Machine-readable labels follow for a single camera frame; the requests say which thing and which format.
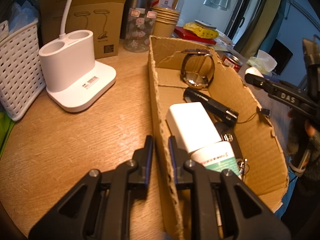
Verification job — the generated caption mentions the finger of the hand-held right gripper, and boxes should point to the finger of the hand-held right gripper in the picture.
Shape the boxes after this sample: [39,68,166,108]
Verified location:
[244,73,320,117]

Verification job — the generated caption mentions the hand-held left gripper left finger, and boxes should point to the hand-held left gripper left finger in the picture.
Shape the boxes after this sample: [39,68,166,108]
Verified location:
[28,135,154,240]

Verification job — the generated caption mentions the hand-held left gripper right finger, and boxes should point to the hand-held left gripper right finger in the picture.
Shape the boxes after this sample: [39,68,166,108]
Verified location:
[168,135,292,240]

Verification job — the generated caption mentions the white power bank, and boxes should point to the white power bank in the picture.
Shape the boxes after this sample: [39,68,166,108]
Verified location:
[166,102,223,154]

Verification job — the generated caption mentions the white earbud case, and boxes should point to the white earbud case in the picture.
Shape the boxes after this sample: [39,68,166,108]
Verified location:
[244,66,264,79]

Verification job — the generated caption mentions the white green-label bottle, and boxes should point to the white green-label bottle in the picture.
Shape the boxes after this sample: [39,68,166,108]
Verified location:
[190,141,243,180]

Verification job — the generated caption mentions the cardboard box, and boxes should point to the cardboard box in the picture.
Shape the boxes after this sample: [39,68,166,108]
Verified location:
[147,35,290,240]

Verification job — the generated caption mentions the black car key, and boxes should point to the black car key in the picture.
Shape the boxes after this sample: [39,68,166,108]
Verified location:
[214,121,243,160]

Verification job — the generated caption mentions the black flashlight with lanyard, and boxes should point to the black flashlight with lanyard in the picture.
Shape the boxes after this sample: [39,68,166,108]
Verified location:
[183,87,271,128]

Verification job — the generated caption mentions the metal key bunch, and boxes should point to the metal key bunch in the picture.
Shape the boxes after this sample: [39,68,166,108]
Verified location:
[235,157,250,180]

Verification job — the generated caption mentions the black strap wristwatch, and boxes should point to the black strap wristwatch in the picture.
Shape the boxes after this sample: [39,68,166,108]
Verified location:
[179,49,215,90]

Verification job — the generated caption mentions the person's right forearm grey sleeve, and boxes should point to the person's right forearm grey sleeve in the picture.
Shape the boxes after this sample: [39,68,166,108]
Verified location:
[286,110,320,180]

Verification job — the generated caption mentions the person's right hand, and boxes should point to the person's right hand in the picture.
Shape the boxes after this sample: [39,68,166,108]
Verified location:
[304,124,317,138]

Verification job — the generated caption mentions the black monitor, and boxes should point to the black monitor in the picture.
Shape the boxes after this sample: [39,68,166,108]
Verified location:
[271,39,293,75]

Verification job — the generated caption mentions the yellow tissue pack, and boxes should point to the yellow tissue pack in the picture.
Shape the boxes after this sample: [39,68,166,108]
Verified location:
[246,49,278,75]

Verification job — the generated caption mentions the white air conditioner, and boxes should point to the white air conditioner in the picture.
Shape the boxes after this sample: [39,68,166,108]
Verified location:
[287,0,318,20]

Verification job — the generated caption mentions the red tin can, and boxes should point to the red tin can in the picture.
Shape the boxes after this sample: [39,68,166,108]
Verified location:
[222,52,242,70]

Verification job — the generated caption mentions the yellow curtain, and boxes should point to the yellow curtain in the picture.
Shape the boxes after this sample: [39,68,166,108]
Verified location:
[240,0,285,58]

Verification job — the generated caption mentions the stack of papers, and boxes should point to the stack of papers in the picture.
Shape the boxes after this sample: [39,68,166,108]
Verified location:
[215,31,237,52]

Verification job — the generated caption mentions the blue printed blanket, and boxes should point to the blue printed blanket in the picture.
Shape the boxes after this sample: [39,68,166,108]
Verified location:
[280,172,304,220]

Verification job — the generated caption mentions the yellow snack packet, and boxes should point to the yellow snack packet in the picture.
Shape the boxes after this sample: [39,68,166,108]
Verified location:
[183,22,218,39]

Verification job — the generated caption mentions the white round case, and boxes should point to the white round case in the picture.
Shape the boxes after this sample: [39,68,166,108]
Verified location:
[194,19,217,30]

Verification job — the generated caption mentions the floral print glass jar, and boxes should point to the floral print glass jar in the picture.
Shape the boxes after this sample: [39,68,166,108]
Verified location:
[124,7,157,53]

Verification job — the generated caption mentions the red flat box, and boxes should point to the red flat box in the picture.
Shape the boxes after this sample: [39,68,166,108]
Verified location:
[173,26,217,45]

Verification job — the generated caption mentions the white desk lamp base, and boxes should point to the white desk lamp base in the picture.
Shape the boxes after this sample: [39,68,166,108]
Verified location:
[39,0,117,113]

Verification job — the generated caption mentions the stack of paper cups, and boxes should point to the stack of paper cups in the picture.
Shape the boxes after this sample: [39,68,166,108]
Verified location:
[152,6,181,38]

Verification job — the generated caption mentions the printed cardboard lamp carton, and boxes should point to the printed cardboard lamp carton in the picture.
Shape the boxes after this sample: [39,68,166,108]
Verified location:
[37,0,134,60]

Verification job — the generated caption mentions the green cloth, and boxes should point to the green cloth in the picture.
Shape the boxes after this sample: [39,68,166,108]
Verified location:
[0,112,15,158]

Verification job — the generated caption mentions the white woven plastic basket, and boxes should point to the white woven plastic basket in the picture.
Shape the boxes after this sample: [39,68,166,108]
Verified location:
[0,19,47,122]

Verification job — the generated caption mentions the blue plastic bag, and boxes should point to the blue plastic bag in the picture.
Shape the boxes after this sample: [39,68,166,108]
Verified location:
[9,1,39,34]

